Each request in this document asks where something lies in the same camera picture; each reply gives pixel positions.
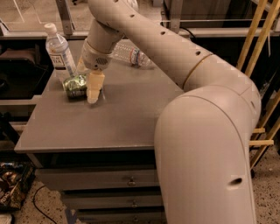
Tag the grey drawer cabinet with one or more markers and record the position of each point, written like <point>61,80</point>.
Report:
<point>116,131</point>

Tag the drawer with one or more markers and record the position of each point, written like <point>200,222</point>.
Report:
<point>90,178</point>
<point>153,213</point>
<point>132,199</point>

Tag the wooden ladder rack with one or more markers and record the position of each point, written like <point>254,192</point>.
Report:
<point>259,63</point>

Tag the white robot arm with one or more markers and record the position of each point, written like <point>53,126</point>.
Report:
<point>201,139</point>

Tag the clear plastic bottle lying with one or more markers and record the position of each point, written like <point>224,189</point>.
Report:
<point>131,54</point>

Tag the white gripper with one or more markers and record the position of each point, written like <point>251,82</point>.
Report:
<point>94,59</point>

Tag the top drawer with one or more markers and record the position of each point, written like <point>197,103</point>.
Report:
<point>90,178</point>

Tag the middle drawer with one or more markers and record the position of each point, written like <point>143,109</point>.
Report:
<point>132,199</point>

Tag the blue label water bottle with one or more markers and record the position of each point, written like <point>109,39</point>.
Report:
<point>59,53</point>

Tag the metal window post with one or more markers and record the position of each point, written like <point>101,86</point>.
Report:
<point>65,17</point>
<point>175,15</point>

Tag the bottom drawer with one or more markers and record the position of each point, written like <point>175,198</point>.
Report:
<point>153,213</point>

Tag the metal window post right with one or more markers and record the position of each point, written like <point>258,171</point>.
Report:
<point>175,15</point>

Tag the metal window post left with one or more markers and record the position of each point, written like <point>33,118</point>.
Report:
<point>65,17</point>

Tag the green soda can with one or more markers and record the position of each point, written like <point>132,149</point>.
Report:
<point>75,86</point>

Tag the snack bag pile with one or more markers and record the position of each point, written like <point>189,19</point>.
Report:
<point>15,183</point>

